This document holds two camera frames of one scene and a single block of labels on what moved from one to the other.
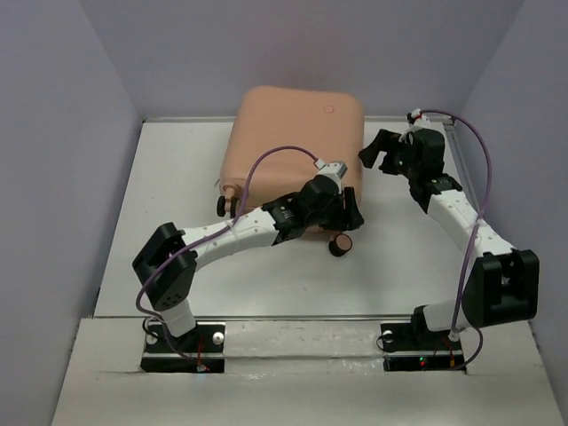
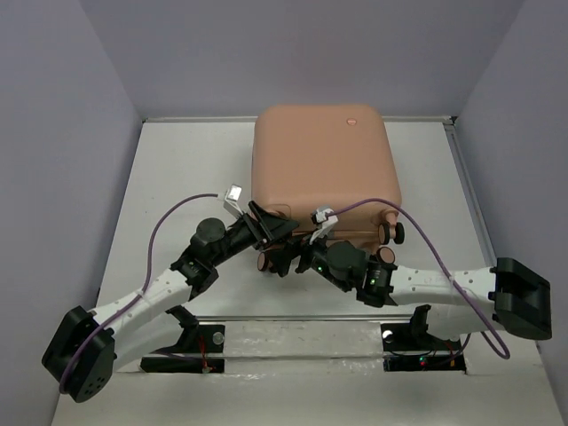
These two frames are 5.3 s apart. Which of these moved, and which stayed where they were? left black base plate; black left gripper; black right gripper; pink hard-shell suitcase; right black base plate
Moved: pink hard-shell suitcase; black left gripper; black right gripper
Stayed: left black base plate; right black base plate
